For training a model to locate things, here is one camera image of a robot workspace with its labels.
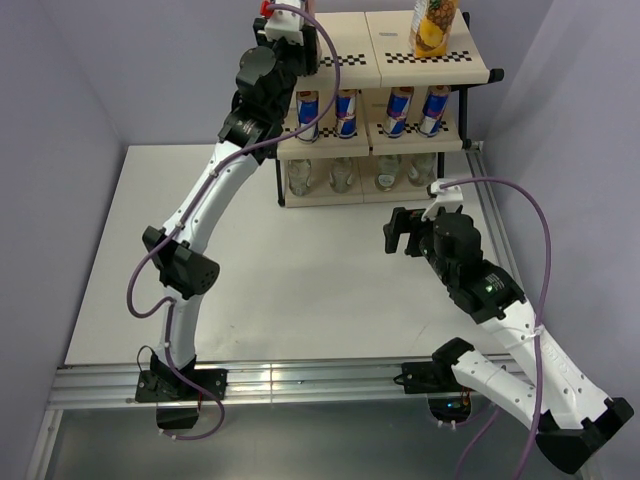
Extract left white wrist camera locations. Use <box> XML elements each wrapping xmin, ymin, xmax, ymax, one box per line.
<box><xmin>260</xmin><ymin>0</ymin><xmax>307</xmax><ymax>45</ymax></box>

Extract energy drink can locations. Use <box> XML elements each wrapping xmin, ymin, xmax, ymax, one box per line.
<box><xmin>383</xmin><ymin>86</ymin><xmax>414</xmax><ymax>138</ymax></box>
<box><xmin>334</xmin><ymin>89</ymin><xmax>358</xmax><ymax>139</ymax></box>
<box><xmin>296</xmin><ymin>90</ymin><xmax>319</xmax><ymax>143</ymax></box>

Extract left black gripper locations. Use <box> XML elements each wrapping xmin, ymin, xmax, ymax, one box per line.
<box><xmin>253</xmin><ymin>18</ymin><xmax>318</xmax><ymax>120</ymax></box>

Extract blue carton maroon side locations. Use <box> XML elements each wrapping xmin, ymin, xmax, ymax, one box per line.
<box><xmin>303</xmin><ymin>0</ymin><xmax>315</xmax><ymax>16</ymax></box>

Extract aluminium side rail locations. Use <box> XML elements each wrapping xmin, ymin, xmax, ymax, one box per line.
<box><xmin>464</xmin><ymin>140</ymin><xmax>601</xmax><ymax>480</ymax></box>

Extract beige three-tier shelf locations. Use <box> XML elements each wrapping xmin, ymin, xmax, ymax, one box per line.
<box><xmin>276</xmin><ymin>11</ymin><xmax>504</xmax><ymax>208</ymax></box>

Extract aluminium front rail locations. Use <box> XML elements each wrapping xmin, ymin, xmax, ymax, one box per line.
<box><xmin>46</xmin><ymin>359</ymin><xmax>406</xmax><ymax>410</ymax></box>

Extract purple cable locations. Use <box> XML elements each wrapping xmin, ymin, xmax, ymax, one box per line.
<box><xmin>454</xmin><ymin>178</ymin><xmax>554</xmax><ymax>480</ymax></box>
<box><xmin>124</xmin><ymin>2</ymin><xmax>343</xmax><ymax>441</ymax></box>

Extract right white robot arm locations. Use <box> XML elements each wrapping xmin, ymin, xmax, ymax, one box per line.
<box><xmin>383</xmin><ymin>207</ymin><xmax>634</xmax><ymax>474</ymax></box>

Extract clear bottle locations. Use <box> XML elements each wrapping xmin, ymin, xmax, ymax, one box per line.
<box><xmin>287</xmin><ymin>159</ymin><xmax>312</xmax><ymax>196</ymax></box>
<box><xmin>329</xmin><ymin>157</ymin><xmax>354</xmax><ymax>194</ymax></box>
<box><xmin>408</xmin><ymin>152</ymin><xmax>437</xmax><ymax>187</ymax></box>
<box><xmin>374</xmin><ymin>154</ymin><xmax>402</xmax><ymax>192</ymax></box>

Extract energy drink can hidden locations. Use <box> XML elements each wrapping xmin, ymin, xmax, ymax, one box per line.
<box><xmin>418</xmin><ymin>85</ymin><xmax>451</xmax><ymax>137</ymax></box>

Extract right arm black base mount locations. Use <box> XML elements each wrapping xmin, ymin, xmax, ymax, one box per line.
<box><xmin>393</xmin><ymin>361</ymin><xmax>462</xmax><ymax>395</ymax></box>

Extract blue carton yellow side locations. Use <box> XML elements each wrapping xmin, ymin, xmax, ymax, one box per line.
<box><xmin>409</xmin><ymin>0</ymin><xmax>459</xmax><ymax>58</ymax></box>

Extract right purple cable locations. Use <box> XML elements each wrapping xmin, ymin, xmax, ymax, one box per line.
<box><xmin>454</xmin><ymin>178</ymin><xmax>554</xmax><ymax>480</ymax></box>

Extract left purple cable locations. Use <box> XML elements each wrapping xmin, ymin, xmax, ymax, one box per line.
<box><xmin>124</xmin><ymin>2</ymin><xmax>343</xmax><ymax>441</ymax></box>

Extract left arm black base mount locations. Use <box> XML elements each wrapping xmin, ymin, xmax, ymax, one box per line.
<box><xmin>134</xmin><ymin>369</ymin><xmax>228</xmax><ymax>403</ymax></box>

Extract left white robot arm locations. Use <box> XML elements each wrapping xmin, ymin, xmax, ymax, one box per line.
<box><xmin>142</xmin><ymin>19</ymin><xmax>319</xmax><ymax>399</ymax></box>

